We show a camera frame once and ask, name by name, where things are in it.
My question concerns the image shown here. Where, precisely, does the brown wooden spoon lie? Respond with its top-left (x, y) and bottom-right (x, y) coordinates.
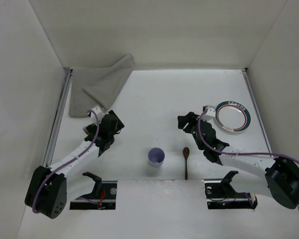
top-left (183, 147), bottom-right (190, 180)

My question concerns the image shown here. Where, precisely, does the left aluminium frame rail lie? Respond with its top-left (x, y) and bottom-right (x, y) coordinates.
top-left (41, 67), bottom-right (73, 166)

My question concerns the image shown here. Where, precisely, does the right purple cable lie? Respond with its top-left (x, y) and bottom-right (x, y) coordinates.
top-left (196, 111), bottom-right (299, 206)

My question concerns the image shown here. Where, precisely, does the white plate green red rim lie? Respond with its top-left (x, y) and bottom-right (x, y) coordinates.
top-left (215, 101), bottom-right (251, 133)

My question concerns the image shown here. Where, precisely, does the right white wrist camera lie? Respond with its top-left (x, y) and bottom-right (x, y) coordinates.
top-left (202, 105), bottom-right (216, 121)

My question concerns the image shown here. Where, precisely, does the brown wooden fork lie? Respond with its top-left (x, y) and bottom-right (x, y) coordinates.
top-left (83, 126), bottom-right (90, 135)

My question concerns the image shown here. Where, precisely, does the aluminium frame rail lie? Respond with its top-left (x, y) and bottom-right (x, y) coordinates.
top-left (242, 68), bottom-right (272, 152)
top-left (41, 67), bottom-right (73, 166)

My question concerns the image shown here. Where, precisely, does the lilac plastic cup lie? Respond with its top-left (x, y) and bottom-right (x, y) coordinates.
top-left (148, 147), bottom-right (165, 168)

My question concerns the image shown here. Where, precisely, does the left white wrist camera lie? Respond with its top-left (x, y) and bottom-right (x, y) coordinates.
top-left (87, 107), bottom-right (105, 120)

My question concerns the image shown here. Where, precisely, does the grey cloth placemat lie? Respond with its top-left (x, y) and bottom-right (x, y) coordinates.
top-left (69, 54), bottom-right (134, 118)

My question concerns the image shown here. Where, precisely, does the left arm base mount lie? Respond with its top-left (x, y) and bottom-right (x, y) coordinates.
top-left (67, 172), bottom-right (118, 211)

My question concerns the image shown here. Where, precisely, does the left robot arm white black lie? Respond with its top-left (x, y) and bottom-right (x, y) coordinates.
top-left (24, 108), bottom-right (124, 219)

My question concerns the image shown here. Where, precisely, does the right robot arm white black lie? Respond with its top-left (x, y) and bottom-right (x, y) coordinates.
top-left (177, 110), bottom-right (299, 209)

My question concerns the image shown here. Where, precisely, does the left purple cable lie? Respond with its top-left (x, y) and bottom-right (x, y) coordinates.
top-left (31, 109), bottom-right (102, 214)

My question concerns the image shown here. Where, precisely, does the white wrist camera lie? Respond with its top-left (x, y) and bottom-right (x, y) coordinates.
top-left (87, 107), bottom-right (105, 120)
top-left (202, 105), bottom-right (216, 121)

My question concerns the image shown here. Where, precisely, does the right aluminium frame rail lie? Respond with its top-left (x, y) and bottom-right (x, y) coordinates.
top-left (242, 68), bottom-right (272, 152)

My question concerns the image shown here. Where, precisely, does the purple cable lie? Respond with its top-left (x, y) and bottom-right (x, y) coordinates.
top-left (196, 111), bottom-right (299, 206)
top-left (31, 109), bottom-right (102, 214)

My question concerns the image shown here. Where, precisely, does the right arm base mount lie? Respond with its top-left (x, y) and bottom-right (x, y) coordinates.
top-left (204, 171), bottom-right (258, 210)

